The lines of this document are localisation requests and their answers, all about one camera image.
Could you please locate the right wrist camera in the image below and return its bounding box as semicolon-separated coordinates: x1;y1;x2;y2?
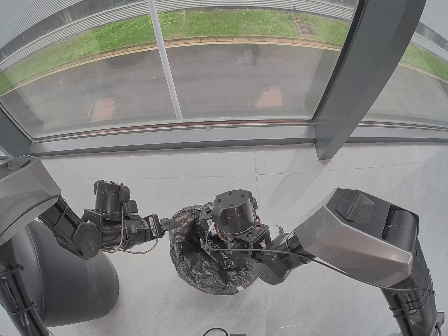
200;203;215;231

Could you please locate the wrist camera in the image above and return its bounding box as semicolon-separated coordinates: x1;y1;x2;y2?
124;199;140;220
200;203;215;231

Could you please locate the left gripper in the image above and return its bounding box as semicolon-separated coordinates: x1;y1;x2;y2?
122;214;183;251

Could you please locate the window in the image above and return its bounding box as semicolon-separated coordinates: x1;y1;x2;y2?
0;0;448;161

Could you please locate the black plastic bag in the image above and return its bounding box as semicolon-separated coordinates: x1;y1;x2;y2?
170;204;258;296

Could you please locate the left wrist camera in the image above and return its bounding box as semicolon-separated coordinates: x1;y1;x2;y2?
124;199;140;220

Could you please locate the dark grey round chair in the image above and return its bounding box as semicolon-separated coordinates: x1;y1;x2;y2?
0;219;120;329

